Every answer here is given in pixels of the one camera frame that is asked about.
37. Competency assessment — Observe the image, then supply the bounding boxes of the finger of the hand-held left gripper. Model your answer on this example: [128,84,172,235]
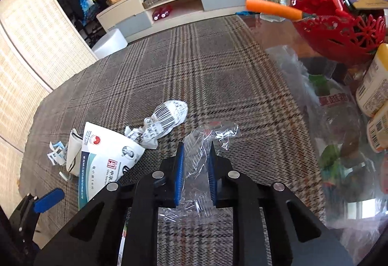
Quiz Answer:
[8,188,65,239]

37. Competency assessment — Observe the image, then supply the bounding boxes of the blue white paper scraps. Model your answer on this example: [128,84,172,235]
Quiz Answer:
[46,141,70,167]

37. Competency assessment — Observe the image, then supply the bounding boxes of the orange handled tool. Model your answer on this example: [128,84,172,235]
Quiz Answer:
[245,0,316,22]

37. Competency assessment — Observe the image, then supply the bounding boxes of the white round stool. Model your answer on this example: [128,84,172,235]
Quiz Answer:
[91,29,129,60]

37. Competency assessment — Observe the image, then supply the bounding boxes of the bamboo folding screen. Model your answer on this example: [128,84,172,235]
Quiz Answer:
[0,0,99,212]

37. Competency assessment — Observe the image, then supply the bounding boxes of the brown plaid tablecloth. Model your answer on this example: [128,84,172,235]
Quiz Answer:
[18,16,326,266]

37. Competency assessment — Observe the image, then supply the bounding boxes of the long white printed package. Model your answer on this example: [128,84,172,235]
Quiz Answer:
[67,121,146,212]

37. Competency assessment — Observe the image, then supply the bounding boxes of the small white bottle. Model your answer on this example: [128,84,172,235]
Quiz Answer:
[366,108,388,154]

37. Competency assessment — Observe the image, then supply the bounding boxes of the crumpled white barcode wrapper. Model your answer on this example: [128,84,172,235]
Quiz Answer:
[124,99,189,150]

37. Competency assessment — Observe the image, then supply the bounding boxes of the yellow capped bottle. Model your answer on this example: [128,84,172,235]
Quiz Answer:
[355,43,388,118]

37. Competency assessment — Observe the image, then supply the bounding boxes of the clear plastic wrapper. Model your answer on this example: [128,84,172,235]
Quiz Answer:
[158,121,241,226]

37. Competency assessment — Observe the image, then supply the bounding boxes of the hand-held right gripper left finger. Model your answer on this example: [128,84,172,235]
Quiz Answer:
[33,142,185,266]

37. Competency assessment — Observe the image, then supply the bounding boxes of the red lattice basket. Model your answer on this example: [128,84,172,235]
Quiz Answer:
[294,7,387,65]

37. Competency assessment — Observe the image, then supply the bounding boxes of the red bottles pair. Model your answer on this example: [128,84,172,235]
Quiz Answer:
[152,5,173,20]

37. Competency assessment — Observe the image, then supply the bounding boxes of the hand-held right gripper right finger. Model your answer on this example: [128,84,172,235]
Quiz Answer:
[207,140,354,266]

